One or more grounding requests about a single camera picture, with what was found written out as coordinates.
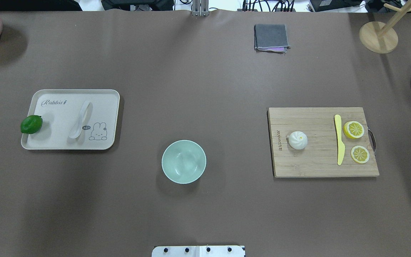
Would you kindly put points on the mint green bowl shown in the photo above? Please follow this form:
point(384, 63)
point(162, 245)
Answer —
point(184, 161)

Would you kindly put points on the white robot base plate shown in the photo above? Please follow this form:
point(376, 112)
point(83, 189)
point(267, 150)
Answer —
point(199, 251)

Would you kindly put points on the yellow plastic knife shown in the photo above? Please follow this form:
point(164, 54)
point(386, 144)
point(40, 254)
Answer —
point(340, 143)

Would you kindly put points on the wooden mug tree stand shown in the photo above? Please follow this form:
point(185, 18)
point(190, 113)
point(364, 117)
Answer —
point(380, 37)

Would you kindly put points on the green lime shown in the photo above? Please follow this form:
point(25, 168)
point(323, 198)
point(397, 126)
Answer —
point(31, 124)

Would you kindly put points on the upper lemon half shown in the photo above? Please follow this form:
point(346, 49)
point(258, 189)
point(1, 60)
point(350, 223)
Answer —
point(353, 129)

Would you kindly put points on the white steamed bun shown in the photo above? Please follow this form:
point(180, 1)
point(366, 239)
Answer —
point(298, 140)

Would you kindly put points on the white ceramic spoon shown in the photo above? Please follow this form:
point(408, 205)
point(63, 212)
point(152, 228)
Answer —
point(83, 117)

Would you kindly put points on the lower lemon slice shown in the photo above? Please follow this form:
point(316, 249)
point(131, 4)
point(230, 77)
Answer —
point(360, 154)

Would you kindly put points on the wooden cutting board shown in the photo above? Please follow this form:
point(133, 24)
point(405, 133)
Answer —
point(319, 158)

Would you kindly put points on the beige rabbit tray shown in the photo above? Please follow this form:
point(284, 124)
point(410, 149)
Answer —
point(60, 109)

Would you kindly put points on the grey folded cloth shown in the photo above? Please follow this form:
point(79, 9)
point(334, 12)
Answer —
point(271, 38)

